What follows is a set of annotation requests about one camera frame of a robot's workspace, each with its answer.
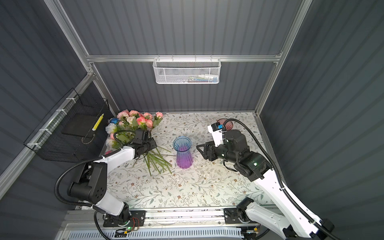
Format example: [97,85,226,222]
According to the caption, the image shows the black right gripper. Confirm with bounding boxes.
[196,138,237,164]

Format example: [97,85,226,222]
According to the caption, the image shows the blue purple glass vase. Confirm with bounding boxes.
[173,136,193,169]

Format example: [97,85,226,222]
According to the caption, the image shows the red glass vase with ribbon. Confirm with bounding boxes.
[217,118,234,131]

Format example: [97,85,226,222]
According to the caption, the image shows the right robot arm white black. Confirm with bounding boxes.
[197,130,334,240]

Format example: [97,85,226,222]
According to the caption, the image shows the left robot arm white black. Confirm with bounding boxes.
[67,129,157,227]

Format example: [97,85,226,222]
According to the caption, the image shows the bunch of artificial flowers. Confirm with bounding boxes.
[106,110,171,174]

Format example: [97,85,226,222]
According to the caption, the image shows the floral table cloth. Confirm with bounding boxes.
[107,113,273,209]

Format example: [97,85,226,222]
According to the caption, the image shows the yellow marker pen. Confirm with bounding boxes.
[92,114,104,132]

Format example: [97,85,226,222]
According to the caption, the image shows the items in white basket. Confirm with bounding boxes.
[176,74,220,84]

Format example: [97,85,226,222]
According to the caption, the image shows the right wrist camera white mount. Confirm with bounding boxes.
[208,123,224,147]

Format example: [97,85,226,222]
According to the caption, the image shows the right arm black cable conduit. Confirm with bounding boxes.
[221,118,341,240]

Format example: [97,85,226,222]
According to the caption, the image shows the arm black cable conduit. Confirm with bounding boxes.
[221,118,341,240]
[53,129,136,240]

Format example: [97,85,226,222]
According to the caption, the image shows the black wire mesh basket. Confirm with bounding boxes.
[24,91,113,163]

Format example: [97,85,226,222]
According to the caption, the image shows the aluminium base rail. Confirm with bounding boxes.
[55,205,316,240]

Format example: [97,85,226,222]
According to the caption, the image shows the white wire mesh basket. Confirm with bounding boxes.
[153,59,222,85]

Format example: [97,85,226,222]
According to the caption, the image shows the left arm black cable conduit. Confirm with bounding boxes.
[53,129,136,240]

